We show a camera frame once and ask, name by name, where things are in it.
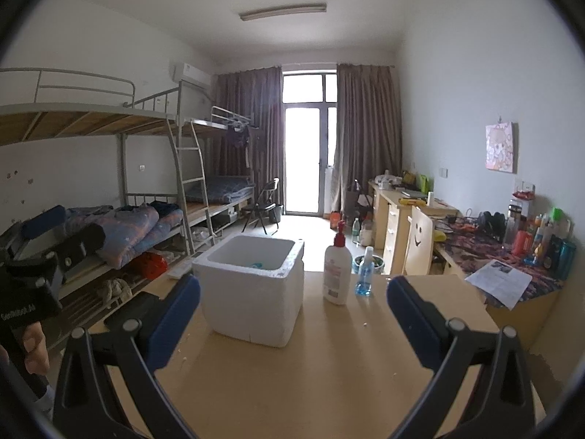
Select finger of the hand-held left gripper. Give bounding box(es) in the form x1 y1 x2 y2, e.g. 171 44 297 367
55 223 107 270
20 205 67 241

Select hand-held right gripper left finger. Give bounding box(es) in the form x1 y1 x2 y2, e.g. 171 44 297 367
52 274 202 439

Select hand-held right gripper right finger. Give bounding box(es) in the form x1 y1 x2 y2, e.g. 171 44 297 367
386 275 536 439

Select white foam box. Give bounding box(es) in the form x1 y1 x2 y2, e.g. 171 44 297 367
192 234 305 348

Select person's left forearm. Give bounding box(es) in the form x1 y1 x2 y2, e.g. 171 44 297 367
18 372 58 421

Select person's left hand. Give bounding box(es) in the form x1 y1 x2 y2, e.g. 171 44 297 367
20 321 51 376

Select pink blue star quilt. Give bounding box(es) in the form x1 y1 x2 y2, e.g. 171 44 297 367
66 205 161 270

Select red bag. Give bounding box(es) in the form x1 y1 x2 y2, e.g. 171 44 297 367
137 251 167 279

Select blue spray bottle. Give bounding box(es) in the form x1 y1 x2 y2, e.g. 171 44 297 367
355 246 375 297

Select green basin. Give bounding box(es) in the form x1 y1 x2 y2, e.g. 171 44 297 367
351 256 385 276

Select wooden smiley face chair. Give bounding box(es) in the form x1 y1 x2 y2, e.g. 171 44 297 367
404 206 435 276

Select white lotion pump bottle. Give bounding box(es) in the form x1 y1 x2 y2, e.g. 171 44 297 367
324 220 352 305

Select long wooden desk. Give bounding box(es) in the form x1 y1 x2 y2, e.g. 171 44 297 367
368 180 565 353

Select dark patterned desk cloth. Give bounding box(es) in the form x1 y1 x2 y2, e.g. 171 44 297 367
434 224 565 303

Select printed paper sheet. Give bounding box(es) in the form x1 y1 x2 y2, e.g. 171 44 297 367
465 258 533 310

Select grey metal bunk bed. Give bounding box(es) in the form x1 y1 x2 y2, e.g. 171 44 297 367
180 105 257 239
0 68 215 330

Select black headphones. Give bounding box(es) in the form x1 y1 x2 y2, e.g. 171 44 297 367
478 210 506 239

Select dark blue quilt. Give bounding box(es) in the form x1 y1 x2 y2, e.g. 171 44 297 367
185 175 256 204

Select black folding chair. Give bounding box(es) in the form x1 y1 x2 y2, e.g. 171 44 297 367
241 177 280 234

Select group of toiletry bottles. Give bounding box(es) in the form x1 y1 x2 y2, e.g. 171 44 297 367
503 180 577 279

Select dark hanging clothes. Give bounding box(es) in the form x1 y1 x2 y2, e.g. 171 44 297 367
224 121 261 168

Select brown curtain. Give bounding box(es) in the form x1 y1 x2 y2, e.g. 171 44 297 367
330 61 403 213
216 66 284 213

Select glass balcony door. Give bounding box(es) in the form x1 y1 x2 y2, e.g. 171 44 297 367
281 70 339 215

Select white air conditioner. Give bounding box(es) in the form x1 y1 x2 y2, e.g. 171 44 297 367
170 61 212 89

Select ceiling tube light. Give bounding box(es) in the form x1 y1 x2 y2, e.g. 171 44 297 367
238 4 327 22

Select pink wall poster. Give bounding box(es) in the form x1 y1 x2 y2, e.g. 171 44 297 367
485 122 519 173

